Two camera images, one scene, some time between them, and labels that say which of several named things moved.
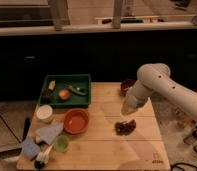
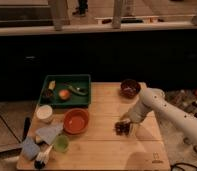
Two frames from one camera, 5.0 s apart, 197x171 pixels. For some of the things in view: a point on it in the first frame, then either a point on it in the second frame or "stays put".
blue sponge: (30, 148) stays put
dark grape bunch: (124, 128) stays put
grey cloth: (49, 134) stays put
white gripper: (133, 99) to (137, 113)
